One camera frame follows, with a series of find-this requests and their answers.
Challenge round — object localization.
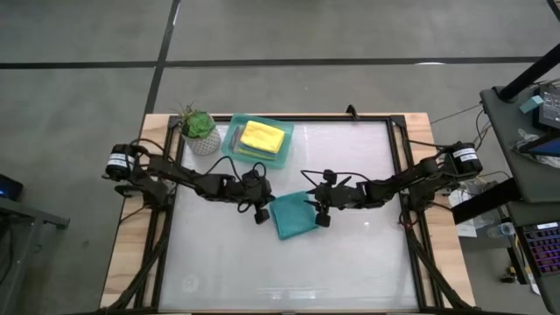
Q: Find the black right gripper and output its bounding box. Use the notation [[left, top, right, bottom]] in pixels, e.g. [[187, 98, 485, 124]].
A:
[[304, 181, 368, 210]]

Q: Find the dark grey lower desk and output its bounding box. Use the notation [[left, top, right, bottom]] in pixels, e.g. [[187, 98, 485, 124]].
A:
[[507, 200, 560, 314]]

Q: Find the white paper sheet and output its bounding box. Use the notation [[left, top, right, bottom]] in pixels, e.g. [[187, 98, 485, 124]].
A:
[[448, 187, 480, 238]]

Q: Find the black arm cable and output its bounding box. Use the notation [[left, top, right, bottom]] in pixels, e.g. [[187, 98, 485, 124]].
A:
[[299, 168, 373, 193], [130, 138, 269, 215]]

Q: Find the lime green microfiber towel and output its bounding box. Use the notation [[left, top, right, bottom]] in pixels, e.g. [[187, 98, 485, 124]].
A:
[[235, 148, 277, 162]]

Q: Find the grey side cart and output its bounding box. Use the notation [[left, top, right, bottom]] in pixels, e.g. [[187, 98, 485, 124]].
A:
[[479, 85, 560, 205]]

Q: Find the black box with blue light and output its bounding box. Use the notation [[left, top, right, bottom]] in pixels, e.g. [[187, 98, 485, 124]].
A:
[[0, 173, 25, 201]]

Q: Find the yellow black tool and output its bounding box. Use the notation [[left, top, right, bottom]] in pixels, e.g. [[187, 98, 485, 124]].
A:
[[500, 266, 520, 284]]

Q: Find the black electronic box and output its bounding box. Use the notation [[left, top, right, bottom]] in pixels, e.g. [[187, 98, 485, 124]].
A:
[[532, 84, 560, 132]]

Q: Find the backlit keyboard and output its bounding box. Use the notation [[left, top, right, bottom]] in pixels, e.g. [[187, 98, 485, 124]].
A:
[[522, 221, 560, 277]]

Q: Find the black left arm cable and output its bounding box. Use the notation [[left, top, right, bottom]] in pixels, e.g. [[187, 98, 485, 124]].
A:
[[130, 138, 269, 215]]

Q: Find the tablet with blue screen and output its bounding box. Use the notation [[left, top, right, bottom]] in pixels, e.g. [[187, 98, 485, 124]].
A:
[[518, 129, 560, 158]]

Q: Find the grey stand leg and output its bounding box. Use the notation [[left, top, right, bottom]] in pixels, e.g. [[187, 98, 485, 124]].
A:
[[0, 196, 71, 231]]

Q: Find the teal microfiber towel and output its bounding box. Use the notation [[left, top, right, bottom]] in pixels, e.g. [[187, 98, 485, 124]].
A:
[[269, 191, 321, 242]]

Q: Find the black slanted pole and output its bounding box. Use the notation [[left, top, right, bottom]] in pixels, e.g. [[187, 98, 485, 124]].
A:
[[498, 43, 560, 102]]

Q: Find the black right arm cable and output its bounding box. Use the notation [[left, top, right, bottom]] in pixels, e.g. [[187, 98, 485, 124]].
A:
[[299, 168, 373, 193]]

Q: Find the teal plastic tray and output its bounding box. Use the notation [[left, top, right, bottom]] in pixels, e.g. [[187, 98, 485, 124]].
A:
[[220, 113, 295, 170]]

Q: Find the small teal box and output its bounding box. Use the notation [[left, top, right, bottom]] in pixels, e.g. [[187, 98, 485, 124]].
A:
[[519, 94, 545, 115]]

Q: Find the clear plastic bottle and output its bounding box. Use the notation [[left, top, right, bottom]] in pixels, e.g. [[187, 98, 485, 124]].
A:
[[486, 221, 517, 240]]

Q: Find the yellow microfiber towel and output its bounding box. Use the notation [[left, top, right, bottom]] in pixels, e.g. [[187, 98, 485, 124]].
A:
[[239, 121, 286, 155]]

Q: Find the black cart crossbar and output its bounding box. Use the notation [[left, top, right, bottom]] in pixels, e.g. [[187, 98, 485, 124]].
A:
[[451, 177, 522, 225]]

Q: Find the black aluminium table frame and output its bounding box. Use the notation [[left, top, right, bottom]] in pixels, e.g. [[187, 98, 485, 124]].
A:
[[102, 113, 476, 315]]

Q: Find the succulent in triangle-pattern pot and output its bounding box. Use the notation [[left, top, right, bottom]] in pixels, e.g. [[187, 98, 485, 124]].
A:
[[177, 102, 223, 157]]

